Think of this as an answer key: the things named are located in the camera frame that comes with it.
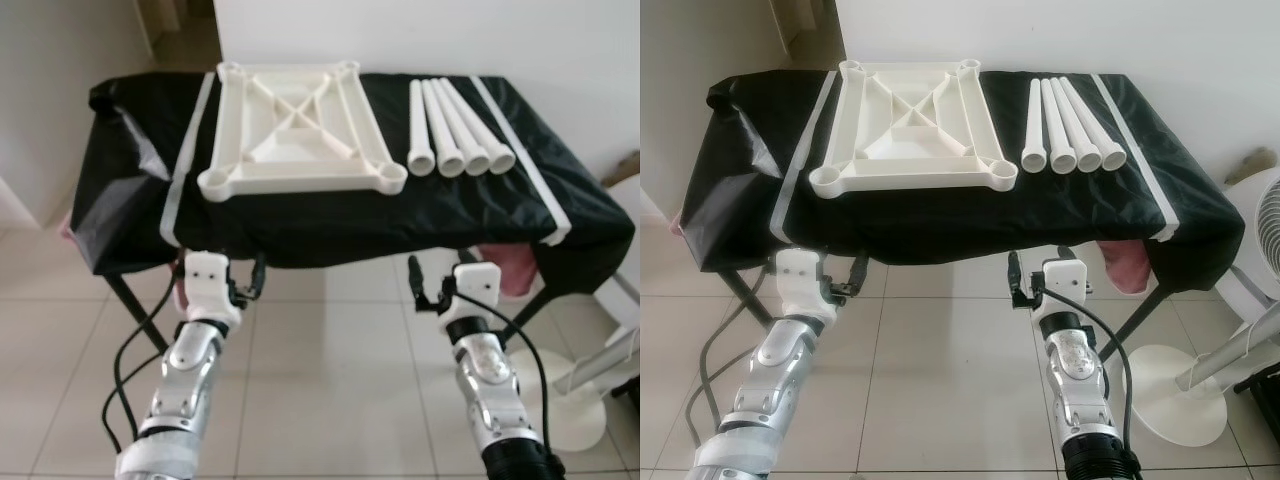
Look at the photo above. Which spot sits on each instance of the grey tape strip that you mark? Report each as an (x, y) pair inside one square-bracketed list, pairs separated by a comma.
[(525, 165), (1140, 160), (795, 160), (185, 160)]

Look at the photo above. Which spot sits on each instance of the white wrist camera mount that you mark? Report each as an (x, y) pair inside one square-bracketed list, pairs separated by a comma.
[(800, 280), (208, 285), (478, 282), (1065, 285)]

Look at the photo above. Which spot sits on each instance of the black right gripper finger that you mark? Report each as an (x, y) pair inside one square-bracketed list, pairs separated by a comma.
[(415, 278), (1015, 275)]

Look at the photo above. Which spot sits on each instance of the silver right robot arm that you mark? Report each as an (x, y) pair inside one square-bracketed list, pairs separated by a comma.
[(485, 380), (1075, 380)]

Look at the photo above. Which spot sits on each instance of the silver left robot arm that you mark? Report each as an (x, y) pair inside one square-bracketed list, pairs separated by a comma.
[(185, 380), (770, 380)]

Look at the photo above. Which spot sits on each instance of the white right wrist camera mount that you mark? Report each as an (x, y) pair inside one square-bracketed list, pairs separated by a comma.
[(478, 282), (1065, 285)]

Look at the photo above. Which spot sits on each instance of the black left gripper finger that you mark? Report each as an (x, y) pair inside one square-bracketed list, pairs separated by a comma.
[(259, 278), (860, 275)]

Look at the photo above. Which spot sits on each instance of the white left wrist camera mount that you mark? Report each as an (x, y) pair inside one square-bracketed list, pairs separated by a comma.
[(800, 280), (208, 285)]

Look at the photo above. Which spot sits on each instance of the black metal table frame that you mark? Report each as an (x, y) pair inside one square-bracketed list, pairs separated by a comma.
[(135, 310), (740, 300)]

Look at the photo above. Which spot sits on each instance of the white standing fan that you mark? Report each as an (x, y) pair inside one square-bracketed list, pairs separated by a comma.
[(1175, 400), (575, 420)]

